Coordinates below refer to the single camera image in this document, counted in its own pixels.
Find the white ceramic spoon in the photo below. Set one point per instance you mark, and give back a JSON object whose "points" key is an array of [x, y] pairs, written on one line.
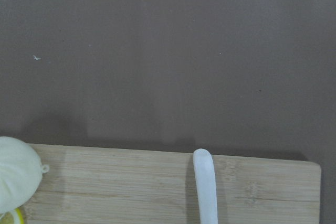
{"points": [[205, 186]]}

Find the wooden cutting board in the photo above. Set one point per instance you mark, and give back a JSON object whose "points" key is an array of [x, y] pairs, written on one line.
{"points": [[105, 185]]}

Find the white steamed bun toy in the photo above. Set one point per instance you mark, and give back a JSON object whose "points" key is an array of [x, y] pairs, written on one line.
{"points": [[21, 173]]}

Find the upper lemon slice toy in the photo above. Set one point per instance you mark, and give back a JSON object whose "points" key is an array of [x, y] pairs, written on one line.
{"points": [[12, 217]]}

